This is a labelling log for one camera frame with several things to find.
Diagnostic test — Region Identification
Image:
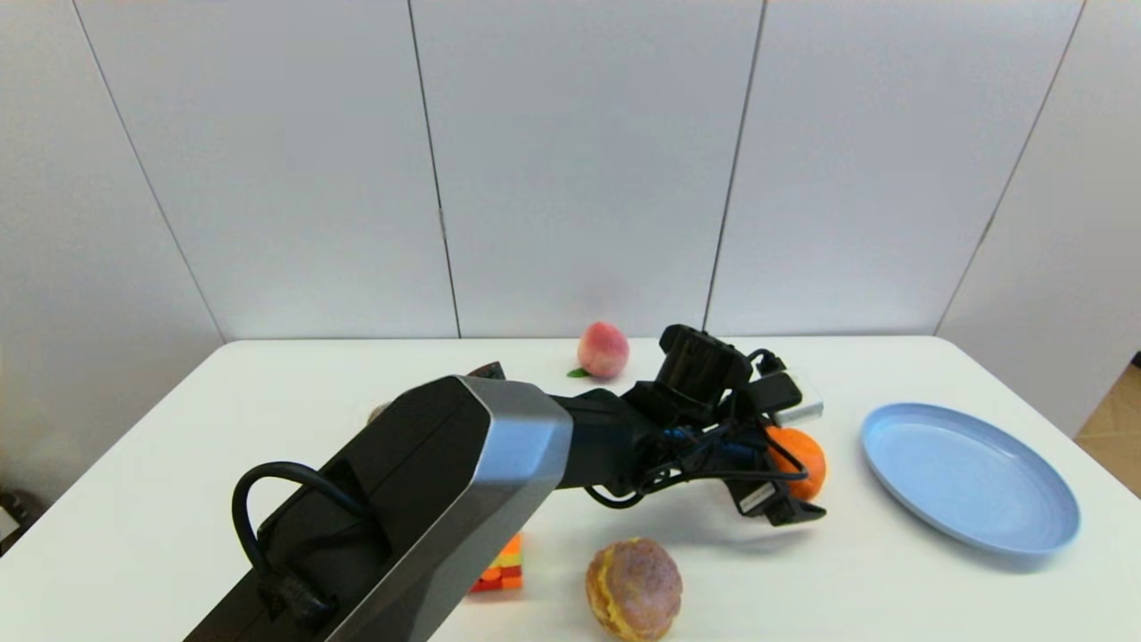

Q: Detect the orange fruit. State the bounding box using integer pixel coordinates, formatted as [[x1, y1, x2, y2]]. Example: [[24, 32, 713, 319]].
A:
[[765, 426, 827, 501]]

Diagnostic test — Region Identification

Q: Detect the cream puff bun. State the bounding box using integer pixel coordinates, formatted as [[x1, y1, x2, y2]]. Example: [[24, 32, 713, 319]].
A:
[[585, 537, 685, 642]]

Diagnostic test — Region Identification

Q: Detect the blue plastic plate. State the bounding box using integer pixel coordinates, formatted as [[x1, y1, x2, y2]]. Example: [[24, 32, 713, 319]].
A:
[[860, 403, 1081, 556]]

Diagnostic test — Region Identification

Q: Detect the pink peach with leaf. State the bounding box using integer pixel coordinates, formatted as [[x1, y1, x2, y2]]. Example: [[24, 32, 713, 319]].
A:
[[569, 322, 630, 380]]

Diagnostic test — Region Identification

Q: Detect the multicoloured puzzle cube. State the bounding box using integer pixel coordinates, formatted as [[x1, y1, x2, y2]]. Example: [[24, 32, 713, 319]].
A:
[[467, 532, 525, 594]]

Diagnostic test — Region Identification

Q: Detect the dark equipment on floor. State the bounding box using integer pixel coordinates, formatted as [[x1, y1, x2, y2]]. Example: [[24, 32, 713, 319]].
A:
[[0, 490, 38, 556]]

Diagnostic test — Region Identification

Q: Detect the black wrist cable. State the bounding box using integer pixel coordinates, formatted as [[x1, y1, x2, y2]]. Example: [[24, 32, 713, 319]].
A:
[[584, 348, 810, 511]]

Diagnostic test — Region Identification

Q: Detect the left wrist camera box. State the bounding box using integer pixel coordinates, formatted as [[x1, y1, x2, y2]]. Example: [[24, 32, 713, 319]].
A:
[[749, 368, 825, 427]]

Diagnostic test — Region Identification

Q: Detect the black cable loop with plug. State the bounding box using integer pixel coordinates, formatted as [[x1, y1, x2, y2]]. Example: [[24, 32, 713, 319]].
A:
[[231, 460, 375, 625]]

